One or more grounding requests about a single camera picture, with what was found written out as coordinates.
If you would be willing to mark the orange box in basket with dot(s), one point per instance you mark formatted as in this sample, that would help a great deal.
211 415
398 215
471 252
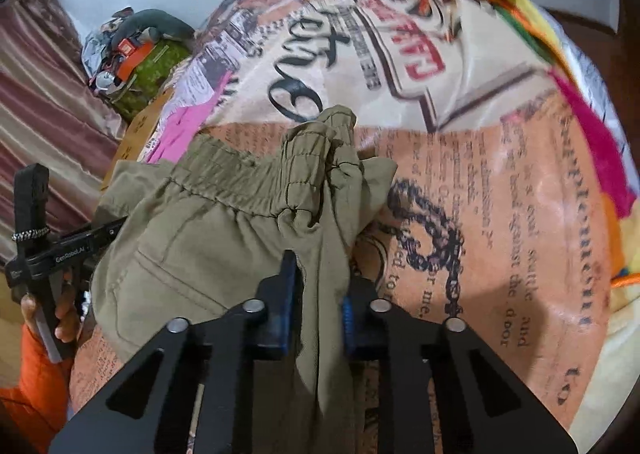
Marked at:
129 56

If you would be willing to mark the olive green pants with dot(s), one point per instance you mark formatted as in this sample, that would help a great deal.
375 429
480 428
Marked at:
199 234

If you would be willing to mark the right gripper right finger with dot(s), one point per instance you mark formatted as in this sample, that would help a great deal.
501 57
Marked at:
441 388

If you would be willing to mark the pink folded garment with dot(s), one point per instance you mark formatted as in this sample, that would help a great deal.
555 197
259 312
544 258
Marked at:
182 125

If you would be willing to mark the wooden lap desk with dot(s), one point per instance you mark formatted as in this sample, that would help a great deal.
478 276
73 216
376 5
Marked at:
138 133

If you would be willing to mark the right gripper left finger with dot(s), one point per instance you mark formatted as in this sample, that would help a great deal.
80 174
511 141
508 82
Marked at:
190 388

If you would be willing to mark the person left hand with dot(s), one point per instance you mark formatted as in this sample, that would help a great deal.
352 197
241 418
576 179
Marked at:
65 312

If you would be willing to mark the striped maroon curtain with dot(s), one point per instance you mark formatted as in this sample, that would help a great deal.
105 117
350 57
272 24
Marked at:
49 116

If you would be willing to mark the orange sleeve forearm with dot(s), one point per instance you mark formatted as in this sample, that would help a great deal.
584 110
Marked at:
35 410

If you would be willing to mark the green storage basket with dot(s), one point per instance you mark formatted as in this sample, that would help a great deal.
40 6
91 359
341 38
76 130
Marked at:
144 82

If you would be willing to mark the newspaper print bed cover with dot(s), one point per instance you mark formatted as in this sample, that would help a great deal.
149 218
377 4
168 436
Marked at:
510 200

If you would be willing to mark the grey neck pillow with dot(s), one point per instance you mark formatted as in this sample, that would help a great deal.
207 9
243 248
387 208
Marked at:
158 22

